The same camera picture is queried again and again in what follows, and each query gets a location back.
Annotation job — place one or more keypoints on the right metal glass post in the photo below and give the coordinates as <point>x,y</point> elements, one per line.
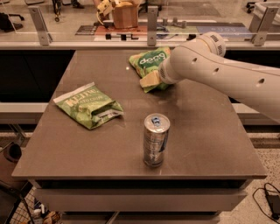
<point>260,27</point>

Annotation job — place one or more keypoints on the black office chair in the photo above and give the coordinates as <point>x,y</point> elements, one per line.
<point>7,25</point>

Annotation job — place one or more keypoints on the green rice chip bag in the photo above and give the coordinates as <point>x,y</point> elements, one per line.
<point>146,62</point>

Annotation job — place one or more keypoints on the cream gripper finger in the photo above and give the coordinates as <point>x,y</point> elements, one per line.
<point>151,79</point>

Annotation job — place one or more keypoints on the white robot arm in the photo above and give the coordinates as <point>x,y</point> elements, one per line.
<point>202,60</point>

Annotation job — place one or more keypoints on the wire basket with items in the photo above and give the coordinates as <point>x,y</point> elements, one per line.
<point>19,206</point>

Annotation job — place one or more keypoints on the silver energy drink can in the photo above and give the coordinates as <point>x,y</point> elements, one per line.
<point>155,136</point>

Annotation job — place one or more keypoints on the metal glass post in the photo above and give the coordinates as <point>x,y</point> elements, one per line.
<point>260,27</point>
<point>152,17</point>
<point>40,25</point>

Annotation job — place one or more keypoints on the black power adapter with cable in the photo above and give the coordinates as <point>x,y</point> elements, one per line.
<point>272,196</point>

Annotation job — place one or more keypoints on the middle metal glass post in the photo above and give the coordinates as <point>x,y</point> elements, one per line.
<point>152,17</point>

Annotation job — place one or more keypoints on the green kettle chip bag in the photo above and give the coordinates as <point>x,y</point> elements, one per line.
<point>89,106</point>

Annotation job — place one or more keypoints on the left metal glass post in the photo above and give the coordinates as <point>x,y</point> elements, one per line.
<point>40,25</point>

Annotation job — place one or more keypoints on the grey table drawer base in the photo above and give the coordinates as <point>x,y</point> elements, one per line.
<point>142,205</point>

